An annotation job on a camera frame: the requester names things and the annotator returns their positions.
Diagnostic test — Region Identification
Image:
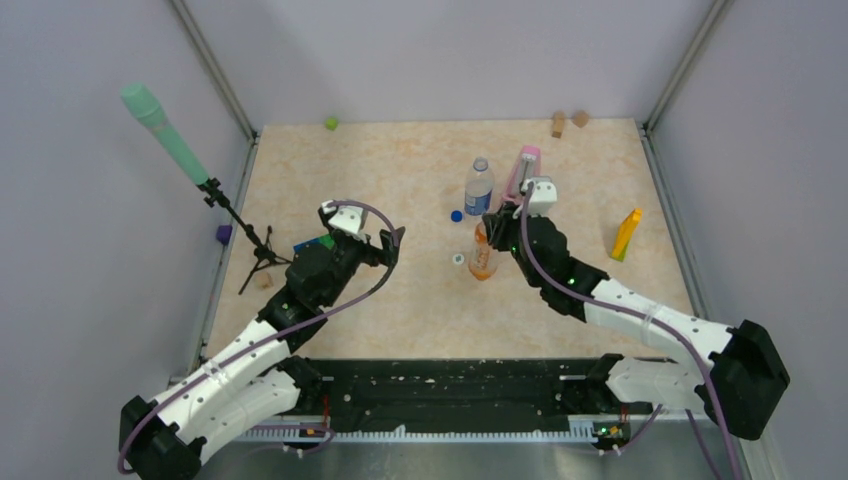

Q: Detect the small wooden cube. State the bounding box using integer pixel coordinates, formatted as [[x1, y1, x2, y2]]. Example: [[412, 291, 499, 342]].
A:
[[571, 110, 591, 128]]

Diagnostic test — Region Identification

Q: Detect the purple small block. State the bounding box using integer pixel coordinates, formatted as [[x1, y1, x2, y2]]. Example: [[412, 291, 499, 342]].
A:
[[215, 225, 233, 246]]

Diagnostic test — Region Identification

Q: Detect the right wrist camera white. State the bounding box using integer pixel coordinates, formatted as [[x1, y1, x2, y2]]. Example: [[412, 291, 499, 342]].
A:
[[520, 176, 558, 217]]

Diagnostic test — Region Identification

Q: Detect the clear bottle blue label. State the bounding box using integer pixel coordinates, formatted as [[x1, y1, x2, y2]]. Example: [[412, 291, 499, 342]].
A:
[[464, 157, 495, 217]]

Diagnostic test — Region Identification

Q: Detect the pink metronome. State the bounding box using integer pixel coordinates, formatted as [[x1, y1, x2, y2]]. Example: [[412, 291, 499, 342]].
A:
[[500, 145, 542, 202]]

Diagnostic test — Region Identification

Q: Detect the green microphone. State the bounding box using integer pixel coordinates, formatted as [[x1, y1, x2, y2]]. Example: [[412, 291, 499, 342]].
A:
[[120, 83, 210, 185]]

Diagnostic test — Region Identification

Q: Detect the orange juice bottle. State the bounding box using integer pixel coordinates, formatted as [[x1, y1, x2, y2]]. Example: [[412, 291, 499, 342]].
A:
[[468, 222, 497, 281]]

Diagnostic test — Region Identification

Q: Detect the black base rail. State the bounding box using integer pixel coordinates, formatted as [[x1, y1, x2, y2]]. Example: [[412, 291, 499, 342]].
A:
[[238, 357, 664, 439]]

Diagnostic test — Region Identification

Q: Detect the wooden cube near tripod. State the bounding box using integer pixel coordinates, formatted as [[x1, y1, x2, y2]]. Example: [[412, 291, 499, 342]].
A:
[[254, 271, 274, 290]]

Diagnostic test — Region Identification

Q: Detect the black microphone tripod stand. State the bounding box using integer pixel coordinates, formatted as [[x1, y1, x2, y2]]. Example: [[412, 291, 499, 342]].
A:
[[197, 178, 292, 295]]

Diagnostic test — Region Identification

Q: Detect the tall wooden block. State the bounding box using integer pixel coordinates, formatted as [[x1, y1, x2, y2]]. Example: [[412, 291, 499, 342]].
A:
[[551, 110, 567, 139]]

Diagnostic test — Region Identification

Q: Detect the toy brick car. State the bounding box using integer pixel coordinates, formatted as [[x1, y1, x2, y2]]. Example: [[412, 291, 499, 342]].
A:
[[293, 234, 335, 256]]

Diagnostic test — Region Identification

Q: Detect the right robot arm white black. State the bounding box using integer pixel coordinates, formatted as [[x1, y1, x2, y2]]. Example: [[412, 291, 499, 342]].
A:
[[482, 203, 790, 441]]

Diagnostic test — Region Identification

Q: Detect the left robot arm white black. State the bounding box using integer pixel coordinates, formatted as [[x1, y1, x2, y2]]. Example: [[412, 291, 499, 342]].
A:
[[118, 227, 405, 479]]

